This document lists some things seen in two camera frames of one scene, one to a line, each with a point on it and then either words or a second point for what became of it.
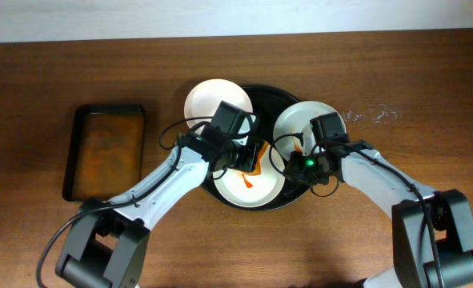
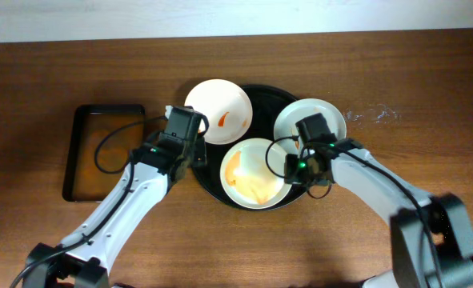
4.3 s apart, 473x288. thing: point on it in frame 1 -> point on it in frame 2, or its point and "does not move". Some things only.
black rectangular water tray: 106,151 does not move
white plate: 295,118 does not move
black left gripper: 246,158 -> 198,151
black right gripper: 294,168 does not move
